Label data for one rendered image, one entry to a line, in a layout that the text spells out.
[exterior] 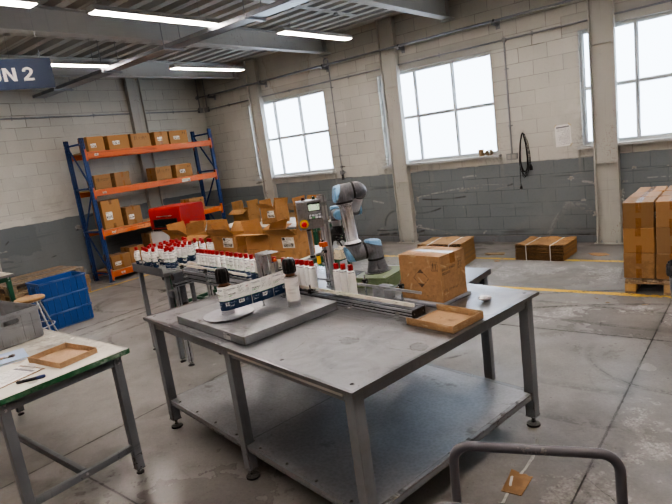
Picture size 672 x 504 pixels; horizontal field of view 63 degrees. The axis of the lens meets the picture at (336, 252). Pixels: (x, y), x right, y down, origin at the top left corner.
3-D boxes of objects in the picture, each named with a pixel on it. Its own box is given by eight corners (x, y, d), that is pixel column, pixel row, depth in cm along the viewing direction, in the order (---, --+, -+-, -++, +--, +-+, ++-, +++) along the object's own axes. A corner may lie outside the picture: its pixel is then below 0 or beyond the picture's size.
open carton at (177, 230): (164, 257, 650) (158, 226, 643) (193, 248, 685) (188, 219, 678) (185, 257, 626) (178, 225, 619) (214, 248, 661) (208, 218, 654)
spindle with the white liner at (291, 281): (284, 306, 335) (277, 259, 329) (296, 302, 341) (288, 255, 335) (293, 308, 328) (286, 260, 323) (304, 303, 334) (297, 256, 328)
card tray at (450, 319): (406, 324, 287) (405, 317, 287) (437, 310, 304) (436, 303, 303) (453, 334, 265) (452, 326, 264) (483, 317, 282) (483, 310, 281)
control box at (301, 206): (299, 229, 368) (294, 201, 364) (323, 225, 370) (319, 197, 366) (299, 231, 358) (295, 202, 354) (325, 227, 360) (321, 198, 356)
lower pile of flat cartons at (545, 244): (514, 259, 727) (513, 244, 723) (530, 250, 766) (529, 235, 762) (564, 261, 684) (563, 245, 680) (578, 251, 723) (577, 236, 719)
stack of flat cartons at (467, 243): (418, 267, 759) (416, 244, 753) (434, 257, 802) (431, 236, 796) (462, 267, 722) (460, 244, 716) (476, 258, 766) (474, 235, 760)
